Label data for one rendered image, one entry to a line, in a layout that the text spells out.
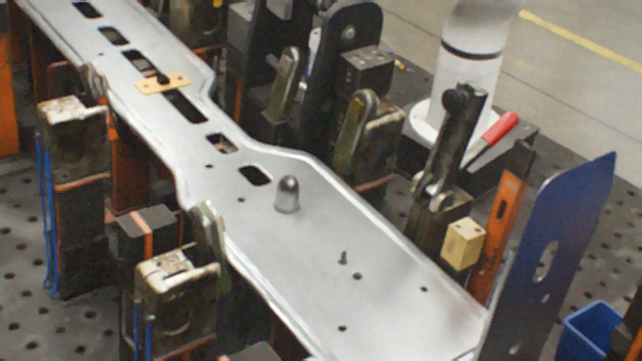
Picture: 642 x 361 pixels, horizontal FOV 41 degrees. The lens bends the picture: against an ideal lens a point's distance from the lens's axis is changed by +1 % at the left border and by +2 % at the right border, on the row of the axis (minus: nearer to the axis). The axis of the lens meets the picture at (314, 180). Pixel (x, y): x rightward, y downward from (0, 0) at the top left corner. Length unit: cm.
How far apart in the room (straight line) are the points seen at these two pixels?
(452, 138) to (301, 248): 24
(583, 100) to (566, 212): 293
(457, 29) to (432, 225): 56
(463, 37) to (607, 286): 52
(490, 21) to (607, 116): 211
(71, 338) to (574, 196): 86
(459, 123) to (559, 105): 254
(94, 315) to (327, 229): 46
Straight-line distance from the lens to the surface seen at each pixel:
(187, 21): 152
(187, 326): 103
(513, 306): 81
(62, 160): 127
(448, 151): 109
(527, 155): 101
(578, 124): 352
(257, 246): 108
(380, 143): 125
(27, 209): 161
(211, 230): 96
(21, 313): 143
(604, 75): 393
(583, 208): 79
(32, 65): 177
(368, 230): 114
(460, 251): 107
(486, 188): 175
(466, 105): 106
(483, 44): 160
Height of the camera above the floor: 173
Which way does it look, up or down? 37 degrees down
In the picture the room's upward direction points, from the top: 9 degrees clockwise
